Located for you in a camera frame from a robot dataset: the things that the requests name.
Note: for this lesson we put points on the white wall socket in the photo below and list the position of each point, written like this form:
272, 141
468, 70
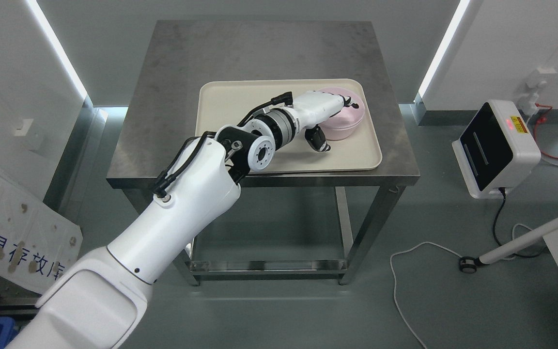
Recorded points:
535, 83

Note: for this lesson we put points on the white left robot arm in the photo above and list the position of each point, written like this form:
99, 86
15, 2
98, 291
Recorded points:
101, 298

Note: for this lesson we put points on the white black box device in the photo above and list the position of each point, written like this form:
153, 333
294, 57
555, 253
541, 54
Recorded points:
496, 151

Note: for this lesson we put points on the beige plastic tray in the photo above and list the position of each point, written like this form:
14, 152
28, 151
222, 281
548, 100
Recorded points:
227, 102

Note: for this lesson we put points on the stainless steel table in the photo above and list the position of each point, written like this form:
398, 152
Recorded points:
184, 54

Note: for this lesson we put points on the white sign with blue letters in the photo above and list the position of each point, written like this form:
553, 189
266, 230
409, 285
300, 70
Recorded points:
37, 245

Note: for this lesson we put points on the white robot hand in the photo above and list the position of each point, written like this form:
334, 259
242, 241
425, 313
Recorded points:
313, 107

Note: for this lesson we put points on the white stand leg with caster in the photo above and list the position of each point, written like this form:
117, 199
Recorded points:
470, 265

